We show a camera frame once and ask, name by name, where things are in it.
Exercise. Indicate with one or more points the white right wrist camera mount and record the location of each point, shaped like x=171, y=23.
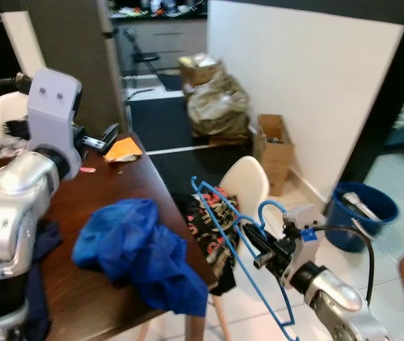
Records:
x=303, y=245

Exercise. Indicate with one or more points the black printed garment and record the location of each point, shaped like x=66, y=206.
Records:
x=209, y=234

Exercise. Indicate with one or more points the grey kitchen cabinet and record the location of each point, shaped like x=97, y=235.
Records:
x=163, y=39

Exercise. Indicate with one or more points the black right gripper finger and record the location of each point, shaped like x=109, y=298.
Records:
x=253, y=234
x=266, y=260

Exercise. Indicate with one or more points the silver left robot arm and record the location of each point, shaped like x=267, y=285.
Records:
x=10, y=206

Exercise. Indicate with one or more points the blue cloth garment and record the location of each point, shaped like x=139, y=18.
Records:
x=138, y=249

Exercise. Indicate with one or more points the black folding stand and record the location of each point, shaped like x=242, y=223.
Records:
x=145, y=57

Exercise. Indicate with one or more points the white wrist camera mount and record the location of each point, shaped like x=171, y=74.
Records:
x=54, y=106
x=303, y=245

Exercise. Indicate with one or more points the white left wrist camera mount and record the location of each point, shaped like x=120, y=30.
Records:
x=54, y=106

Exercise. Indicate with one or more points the blue plastic clothes hanger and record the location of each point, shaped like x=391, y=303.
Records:
x=272, y=203

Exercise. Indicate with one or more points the white plastic chair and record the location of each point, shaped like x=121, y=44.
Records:
x=10, y=114
x=248, y=181

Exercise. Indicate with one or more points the cardboard box with plastic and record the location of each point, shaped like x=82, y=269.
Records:
x=198, y=71

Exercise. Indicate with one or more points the tall open cardboard box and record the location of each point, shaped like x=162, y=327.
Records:
x=273, y=156

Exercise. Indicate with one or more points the silver item in bucket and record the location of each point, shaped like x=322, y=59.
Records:
x=362, y=204

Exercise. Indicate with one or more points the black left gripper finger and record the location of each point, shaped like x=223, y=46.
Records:
x=111, y=136

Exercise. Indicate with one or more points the blue plastic bucket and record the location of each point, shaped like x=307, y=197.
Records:
x=362, y=227

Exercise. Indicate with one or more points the pink pen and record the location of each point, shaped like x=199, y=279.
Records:
x=87, y=170

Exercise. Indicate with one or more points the olive plastic trash bag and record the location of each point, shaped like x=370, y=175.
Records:
x=220, y=106

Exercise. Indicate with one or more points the navy garment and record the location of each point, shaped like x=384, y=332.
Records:
x=44, y=241

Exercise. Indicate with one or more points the grey brown door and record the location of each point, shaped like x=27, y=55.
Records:
x=74, y=57

